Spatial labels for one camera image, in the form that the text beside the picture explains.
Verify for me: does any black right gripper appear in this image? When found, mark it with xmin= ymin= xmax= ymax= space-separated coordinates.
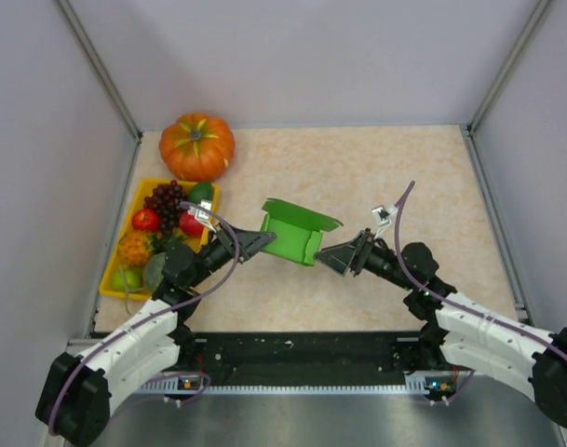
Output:
xmin=315 ymin=227 xmax=415 ymax=291

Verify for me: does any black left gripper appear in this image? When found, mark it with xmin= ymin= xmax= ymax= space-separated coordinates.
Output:
xmin=187 ymin=219 xmax=276 ymax=288

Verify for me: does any green paper box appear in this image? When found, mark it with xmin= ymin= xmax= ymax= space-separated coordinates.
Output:
xmin=261 ymin=197 xmax=344 ymax=266

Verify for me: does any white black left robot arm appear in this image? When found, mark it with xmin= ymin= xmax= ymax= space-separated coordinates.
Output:
xmin=35 ymin=226 xmax=276 ymax=446

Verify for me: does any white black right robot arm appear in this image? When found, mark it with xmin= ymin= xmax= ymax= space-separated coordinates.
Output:
xmin=315 ymin=231 xmax=567 ymax=429

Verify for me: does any yellow plastic tray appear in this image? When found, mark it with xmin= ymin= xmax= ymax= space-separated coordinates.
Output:
xmin=99 ymin=178 xmax=220 ymax=302

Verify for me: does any red tomato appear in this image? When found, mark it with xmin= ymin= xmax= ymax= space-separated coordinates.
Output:
xmin=179 ymin=211 xmax=205 ymax=237

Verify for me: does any green lime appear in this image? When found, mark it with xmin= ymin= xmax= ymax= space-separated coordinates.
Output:
xmin=187 ymin=182 xmax=214 ymax=204

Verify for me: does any dark purple grape bunch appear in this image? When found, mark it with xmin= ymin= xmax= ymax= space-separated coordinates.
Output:
xmin=143 ymin=180 xmax=187 ymax=236

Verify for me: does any grey green melon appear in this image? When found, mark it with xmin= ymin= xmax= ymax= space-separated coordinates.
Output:
xmin=142 ymin=252 xmax=166 ymax=292

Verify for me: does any red apple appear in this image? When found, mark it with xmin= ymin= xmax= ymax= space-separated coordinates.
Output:
xmin=130 ymin=208 xmax=161 ymax=232

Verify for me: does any orange pumpkin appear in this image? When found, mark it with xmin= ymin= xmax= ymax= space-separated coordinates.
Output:
xmin=158 ymin=113 xmax=236 ymax=182

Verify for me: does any orange pineapple with leaves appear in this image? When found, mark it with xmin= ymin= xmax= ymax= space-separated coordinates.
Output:
xmin=117 ymin=230 xmax=182 ymax=267

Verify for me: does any green apple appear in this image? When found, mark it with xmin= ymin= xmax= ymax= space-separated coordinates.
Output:
xmin=110 ymin=267 xmax=143 ymax=291

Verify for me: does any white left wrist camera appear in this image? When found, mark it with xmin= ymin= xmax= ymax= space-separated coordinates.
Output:
xmin=185 ymin=199 xmax=215 ymax=232

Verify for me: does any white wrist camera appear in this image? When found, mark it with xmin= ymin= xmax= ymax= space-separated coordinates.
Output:
xmin=371 ymin=205 xmax=398 ymax=239
xmin=185 ymin=199 xmax=215 ymax=232

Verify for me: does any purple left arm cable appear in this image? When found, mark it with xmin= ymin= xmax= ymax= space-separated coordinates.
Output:
xmin=46 ymin=200 xmax=242 ymax=437

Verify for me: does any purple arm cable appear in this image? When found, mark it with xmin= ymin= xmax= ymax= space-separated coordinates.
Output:
xmin=393 ymin=181 xmax=567 ymax=406
xmin=46 ymin=200 xmax=242 ymax=437

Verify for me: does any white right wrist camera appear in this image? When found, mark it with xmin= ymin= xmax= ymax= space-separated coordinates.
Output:
xmin=371 ymin=205 xmax=398 ymax=239

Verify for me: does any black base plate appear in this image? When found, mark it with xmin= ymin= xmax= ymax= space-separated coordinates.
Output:
xmin=166 ymin=331 xmax=454 ymax=387

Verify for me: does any grey slotted cable duct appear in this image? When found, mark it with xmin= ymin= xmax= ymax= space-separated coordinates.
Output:
xmin=136 ymin=375 xmax=452 ymax=397

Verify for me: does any aluminium corner post left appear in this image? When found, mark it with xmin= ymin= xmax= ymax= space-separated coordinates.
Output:
xmin=53 ymin=0 xmax=142 ymax=143

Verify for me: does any aluminium corner post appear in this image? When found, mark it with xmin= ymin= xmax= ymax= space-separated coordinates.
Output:
xmin=467 ymin=0 xmax=555 ymax=135
xmin=53 ymin=0 xmax=142 ymax=143

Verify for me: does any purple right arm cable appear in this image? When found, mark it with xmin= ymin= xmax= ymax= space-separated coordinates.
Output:
xmin=393 ymin=181 xmax=567 ymax=406

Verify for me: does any aluminium corner post right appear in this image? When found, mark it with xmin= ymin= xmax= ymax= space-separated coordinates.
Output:
xmin=467 ymin=0 xmax=555 ymax=135

